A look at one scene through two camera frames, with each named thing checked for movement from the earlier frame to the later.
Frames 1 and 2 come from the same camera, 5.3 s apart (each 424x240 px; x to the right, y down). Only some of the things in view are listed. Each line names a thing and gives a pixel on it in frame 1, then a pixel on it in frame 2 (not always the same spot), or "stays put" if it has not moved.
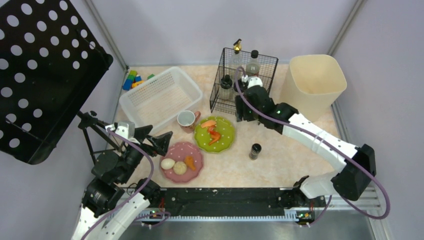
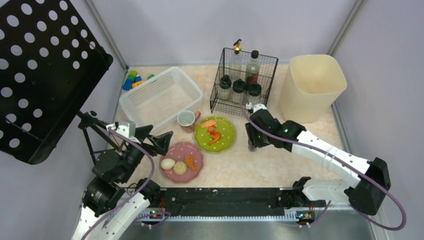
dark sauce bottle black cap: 252,67 stays put
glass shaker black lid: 240,85 stays put
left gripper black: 142,144 stays put
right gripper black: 245,110 to 253,136
